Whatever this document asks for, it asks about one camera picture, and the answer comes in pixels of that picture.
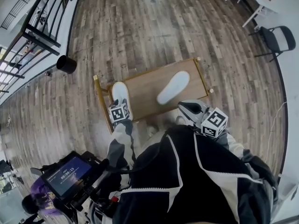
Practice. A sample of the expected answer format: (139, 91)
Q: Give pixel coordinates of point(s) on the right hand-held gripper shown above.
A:
(215, 122)

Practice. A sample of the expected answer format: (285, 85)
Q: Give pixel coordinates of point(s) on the person's left forearm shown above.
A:
(119, 143)

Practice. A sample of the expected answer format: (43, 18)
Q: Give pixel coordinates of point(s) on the black round bin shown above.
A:
(66, 65)

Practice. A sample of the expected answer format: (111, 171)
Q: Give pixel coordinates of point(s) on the black chest mount rig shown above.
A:
(100, 195)

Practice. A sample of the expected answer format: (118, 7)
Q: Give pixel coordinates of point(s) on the black metal railing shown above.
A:
(42, 39)

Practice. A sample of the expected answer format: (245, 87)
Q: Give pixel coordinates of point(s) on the person's shoe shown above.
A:
(181, 121)
(153, 130)

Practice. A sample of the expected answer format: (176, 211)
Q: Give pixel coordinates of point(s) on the gold wooden shoe rack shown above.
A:
(144, 90)

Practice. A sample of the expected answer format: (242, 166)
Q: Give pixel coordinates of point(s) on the black screen tablet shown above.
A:
(67, 176)

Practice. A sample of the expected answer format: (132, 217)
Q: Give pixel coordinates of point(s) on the person's right forearm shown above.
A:
(233, 143)

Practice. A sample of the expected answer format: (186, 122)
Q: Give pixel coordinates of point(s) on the black folding chair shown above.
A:
(273, 41)

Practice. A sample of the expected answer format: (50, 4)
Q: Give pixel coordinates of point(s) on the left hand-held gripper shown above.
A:
(119, 113)

